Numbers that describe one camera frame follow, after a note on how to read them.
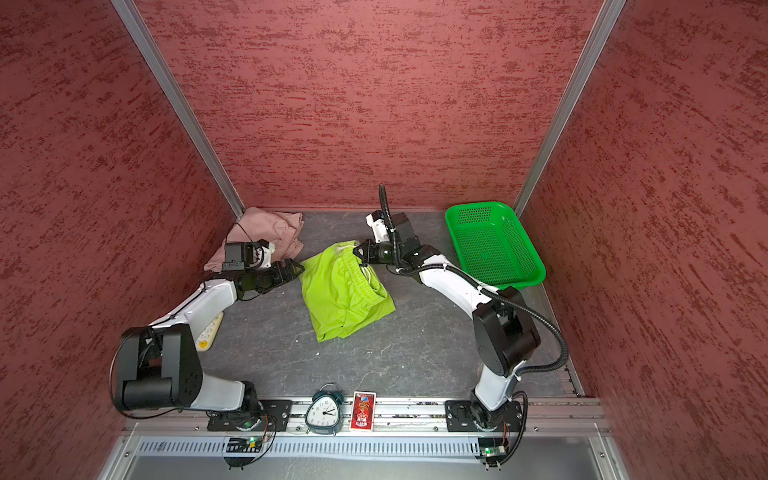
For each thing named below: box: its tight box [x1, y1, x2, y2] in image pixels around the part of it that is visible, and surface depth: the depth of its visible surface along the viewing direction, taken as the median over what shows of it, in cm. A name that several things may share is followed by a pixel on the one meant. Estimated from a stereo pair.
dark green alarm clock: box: [305, 383, 344, 436], surface depth 73 cm
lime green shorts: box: [299, 241, 397, 343], surface depth 87 cm
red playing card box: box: [350, 391, 377, 431], surface depth 75 cm
